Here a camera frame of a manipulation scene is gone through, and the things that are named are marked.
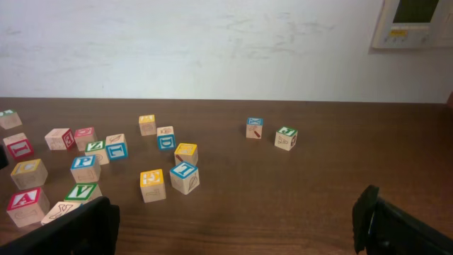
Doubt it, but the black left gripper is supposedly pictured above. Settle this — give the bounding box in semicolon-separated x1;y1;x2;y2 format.
0;145;8;169

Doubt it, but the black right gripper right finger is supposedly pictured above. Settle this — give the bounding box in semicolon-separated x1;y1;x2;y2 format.
352;185;452;255

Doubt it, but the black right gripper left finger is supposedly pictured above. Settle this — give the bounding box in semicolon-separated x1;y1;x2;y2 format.
1;196;120;255

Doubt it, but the red I wooden block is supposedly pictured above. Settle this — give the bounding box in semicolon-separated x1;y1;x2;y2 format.
3;132;34;160

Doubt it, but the yellow C wooden block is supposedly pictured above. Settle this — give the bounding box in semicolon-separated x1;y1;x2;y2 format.
11;159;48;190

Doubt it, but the plain drawing wooden block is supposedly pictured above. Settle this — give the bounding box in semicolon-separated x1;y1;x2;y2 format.
40;201;81;225

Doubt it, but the green V wooden block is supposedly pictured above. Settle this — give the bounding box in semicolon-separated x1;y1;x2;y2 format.
64;183;102;204

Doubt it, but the green L far wooden block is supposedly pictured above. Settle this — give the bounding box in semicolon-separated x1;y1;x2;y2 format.
0;109;22;130

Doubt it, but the red A wooden block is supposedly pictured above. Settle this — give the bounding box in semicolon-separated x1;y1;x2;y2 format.
6;187;50;227

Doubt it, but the red E wooden block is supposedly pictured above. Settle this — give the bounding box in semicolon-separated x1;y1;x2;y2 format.
45;128;76;150

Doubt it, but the blue P wooden block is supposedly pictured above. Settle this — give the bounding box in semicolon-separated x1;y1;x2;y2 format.
70;155;101;183

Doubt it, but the yellow E wooden block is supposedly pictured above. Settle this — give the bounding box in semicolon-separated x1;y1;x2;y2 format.
139;169;166;203

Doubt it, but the green Z wooden block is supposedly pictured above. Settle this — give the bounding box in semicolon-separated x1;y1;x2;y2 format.
85;140;110;165

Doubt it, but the red O wooden block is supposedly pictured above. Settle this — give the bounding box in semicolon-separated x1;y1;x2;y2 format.
74;127;98;152

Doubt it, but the blue L feather wooden block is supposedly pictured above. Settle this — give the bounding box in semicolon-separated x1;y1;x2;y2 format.
105;134;128;160

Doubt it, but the blue I leaf wooden block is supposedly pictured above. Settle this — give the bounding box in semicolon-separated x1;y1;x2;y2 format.
170;161;200;195

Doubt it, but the blue D wooden block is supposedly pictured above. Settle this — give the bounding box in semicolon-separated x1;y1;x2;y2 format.
156;126;176;151

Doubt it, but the yellow far wooden block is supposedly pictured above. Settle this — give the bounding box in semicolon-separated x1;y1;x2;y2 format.
139;115;156;136

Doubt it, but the yellow top wooden block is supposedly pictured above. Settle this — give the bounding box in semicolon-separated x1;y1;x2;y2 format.
174;143;198;166

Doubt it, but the green J wooden block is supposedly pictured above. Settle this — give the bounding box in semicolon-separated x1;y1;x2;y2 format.
275;126;298;151

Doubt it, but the blue X wooden block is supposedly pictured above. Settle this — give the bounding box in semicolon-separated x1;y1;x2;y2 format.
246;118;263;139

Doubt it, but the beige wall control panel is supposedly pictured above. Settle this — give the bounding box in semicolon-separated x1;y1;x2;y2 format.
371;0;452;50

